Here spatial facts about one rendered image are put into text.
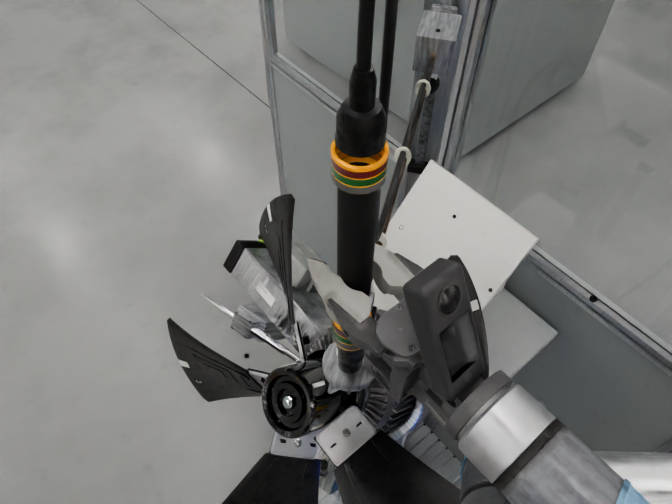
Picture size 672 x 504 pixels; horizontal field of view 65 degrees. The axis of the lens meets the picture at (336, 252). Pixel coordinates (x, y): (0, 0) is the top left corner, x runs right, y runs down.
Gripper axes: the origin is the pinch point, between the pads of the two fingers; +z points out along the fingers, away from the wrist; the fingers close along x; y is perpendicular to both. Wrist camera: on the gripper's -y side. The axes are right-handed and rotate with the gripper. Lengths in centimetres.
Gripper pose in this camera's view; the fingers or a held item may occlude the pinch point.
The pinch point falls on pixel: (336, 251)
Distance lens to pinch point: 53.2
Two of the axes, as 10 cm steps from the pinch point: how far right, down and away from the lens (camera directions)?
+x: 7.7, -5.0, 3.9
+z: -6.4, -6.1, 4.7
